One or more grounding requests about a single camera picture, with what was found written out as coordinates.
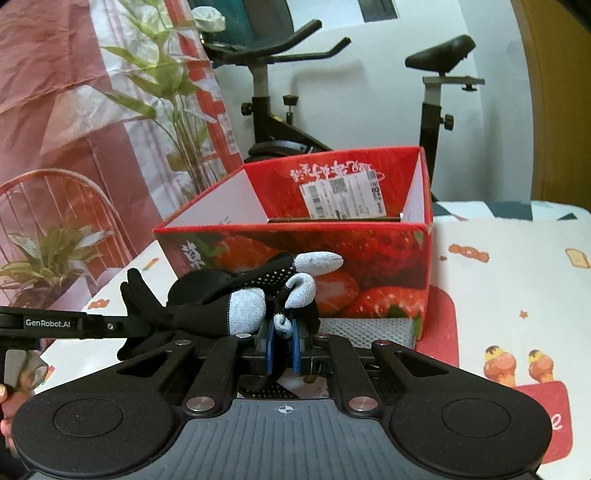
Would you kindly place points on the grey knit cloth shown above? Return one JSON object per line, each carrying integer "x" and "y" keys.
{"x": 364, "y": 331}

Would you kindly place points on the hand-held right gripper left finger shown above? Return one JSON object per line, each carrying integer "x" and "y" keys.
{"x": 270, "y": 348}

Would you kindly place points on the dark window frame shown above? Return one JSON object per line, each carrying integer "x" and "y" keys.
{"x": 268, "y": 21}

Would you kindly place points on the black exercise bike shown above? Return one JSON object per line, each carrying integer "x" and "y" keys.
{"x": 268, "y": 120}

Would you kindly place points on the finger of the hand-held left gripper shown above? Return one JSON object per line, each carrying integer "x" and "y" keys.
{"x": 108, "y": 326}

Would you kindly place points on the white artificial flower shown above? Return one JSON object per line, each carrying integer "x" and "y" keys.
{"x": 207, "y": 18}

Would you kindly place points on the wooden door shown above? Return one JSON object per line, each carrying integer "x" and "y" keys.
{"x": 563, "y": 115}

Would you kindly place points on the black and grey glove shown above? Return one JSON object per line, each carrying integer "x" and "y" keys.
{"x": 244, "y": 311}

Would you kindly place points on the small green artificial plant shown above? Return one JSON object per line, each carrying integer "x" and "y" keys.
{"x": 41, "y": 258}

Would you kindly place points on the cartoon printed mat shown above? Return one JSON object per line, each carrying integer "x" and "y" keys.
{"x": 508, "y": 277}

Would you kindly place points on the red strawberry print box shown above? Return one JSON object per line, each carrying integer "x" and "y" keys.
{"x": 369, "y": 258}

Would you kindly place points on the pink printed curtain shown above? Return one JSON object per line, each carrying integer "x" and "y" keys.
{"x": 46, "y": 92}

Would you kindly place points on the teal curtain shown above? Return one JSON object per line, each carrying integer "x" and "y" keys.
{"x": 231, "y": 18}

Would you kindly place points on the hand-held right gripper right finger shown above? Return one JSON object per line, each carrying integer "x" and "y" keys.
{"x": 298, "y": 350}

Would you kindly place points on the tall green artificial plant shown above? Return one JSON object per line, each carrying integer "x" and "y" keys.
{"x": 171, "y": 92}

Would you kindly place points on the person's left hand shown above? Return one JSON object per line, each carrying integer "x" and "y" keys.
{"x": 4, "y": 429}

